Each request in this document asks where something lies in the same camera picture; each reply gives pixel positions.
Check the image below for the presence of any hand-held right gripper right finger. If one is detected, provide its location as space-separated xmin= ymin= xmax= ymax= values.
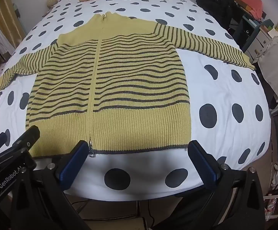
xmin=188 ymin=140 xmax=266 ymax=230

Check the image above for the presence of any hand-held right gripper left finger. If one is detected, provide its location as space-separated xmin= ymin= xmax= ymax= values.
xmin=10 ymin=140 xmax=90 ymax=230

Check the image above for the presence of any yellow striped knit sweater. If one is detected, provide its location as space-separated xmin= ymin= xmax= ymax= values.
xmin=0 ymin=11 xmax=257 ymax=159

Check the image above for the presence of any white polka dot bedspread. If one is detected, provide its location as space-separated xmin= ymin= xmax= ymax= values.
xmin=0 ymin=0 xmax=272 ymax=199

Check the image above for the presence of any white hanging shirt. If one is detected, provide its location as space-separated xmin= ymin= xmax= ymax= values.
xmin=0 ymin=21 xmax=15 ymax=55

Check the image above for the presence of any yellow curtain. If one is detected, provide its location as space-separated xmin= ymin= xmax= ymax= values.
xmin=0 ymin=0 xmax=26 ymax=44

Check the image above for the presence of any storage shelf with drawers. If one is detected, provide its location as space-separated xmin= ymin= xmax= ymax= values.
xmin=240 ymin=14 xmax=273 ymax=58

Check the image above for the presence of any black backpack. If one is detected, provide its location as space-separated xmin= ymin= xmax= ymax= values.
xmin=196 ymin=0 xmax=236 ymax=29

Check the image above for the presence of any coral cloth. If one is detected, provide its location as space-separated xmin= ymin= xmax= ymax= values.
xmin=227 ymin=0 xmax=264 ymax=20

